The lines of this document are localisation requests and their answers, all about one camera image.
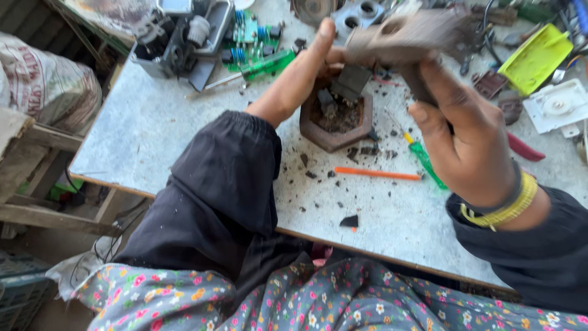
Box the white printed sack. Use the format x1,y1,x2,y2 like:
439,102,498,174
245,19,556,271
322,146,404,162
0,31,103,137

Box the person's left hand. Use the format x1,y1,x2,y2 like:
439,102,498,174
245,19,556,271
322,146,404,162
245,17,346,129

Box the brown hexagonal housing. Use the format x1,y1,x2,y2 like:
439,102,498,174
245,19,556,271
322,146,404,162
299,67,374,154

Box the yellow-green plastic cover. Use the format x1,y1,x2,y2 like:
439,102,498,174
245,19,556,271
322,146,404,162
497,23,574,97

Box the green circuit board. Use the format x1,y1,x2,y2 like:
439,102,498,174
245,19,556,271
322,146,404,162
222,9,283,72

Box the black bangle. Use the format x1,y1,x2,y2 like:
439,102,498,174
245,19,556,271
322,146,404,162
464,160,523,216

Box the black cable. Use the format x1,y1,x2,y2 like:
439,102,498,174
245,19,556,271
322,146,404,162
481,0,505,66

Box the round metal disc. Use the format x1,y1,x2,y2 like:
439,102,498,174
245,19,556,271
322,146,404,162
290,0,346,28

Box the small brown plastic part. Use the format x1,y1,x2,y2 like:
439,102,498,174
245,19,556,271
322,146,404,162
472,69,509,100

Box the person's right hand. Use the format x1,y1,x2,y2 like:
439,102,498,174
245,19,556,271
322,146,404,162
408,56,523,208

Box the heap of tools and parts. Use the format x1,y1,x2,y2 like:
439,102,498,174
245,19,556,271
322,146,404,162
459,0,588,83

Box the small green handled screwdriver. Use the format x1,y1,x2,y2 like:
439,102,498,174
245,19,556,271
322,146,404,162
385,109,449,190

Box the green plastic crate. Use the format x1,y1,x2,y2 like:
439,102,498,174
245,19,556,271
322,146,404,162
0,250,52,331

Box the person's floral trousers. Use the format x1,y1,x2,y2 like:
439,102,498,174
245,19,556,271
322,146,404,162
73,257,588,331

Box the orange pen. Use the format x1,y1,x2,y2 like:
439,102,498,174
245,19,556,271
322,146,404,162
334,166,423,181

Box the wooden bench frame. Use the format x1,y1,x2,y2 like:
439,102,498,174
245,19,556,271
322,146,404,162
0,108,154,238

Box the grey block with holes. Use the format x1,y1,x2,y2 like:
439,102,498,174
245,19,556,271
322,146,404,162
330,0,387,47

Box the white plastic bag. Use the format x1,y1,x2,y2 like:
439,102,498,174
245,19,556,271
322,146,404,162
45,236,124,302

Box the large green handled screwdriver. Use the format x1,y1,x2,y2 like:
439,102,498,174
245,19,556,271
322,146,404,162
186,49,296,99

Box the red handled pliers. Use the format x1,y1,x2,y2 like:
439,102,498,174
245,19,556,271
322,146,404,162
507,131,547,162

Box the grey metal box with parts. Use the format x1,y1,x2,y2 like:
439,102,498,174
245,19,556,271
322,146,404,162
128,0,236,93

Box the white plastic plate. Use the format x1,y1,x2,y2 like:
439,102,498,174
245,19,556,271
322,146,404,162
522,78,588,139

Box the yellow bangles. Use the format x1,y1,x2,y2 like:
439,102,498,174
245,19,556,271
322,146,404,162
460,170,539,232

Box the dark brown plastic part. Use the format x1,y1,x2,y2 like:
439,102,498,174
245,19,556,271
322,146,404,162
498,96,525,126

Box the brown plastic housing part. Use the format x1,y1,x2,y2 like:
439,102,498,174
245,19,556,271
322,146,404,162
344,8,481,107

